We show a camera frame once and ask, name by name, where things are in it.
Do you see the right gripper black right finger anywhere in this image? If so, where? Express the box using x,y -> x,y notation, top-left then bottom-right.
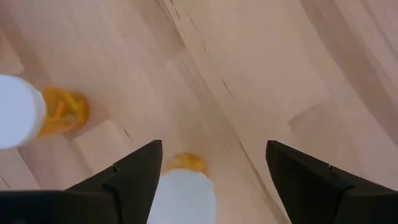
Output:
266,139 -> 398,224

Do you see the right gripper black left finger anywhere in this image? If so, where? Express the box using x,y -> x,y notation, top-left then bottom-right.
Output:
67,139 -> 163,224

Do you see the large orange pill bottle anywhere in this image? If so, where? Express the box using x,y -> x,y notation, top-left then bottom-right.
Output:
0,74 -> 90,150
146,152 -> 218,224

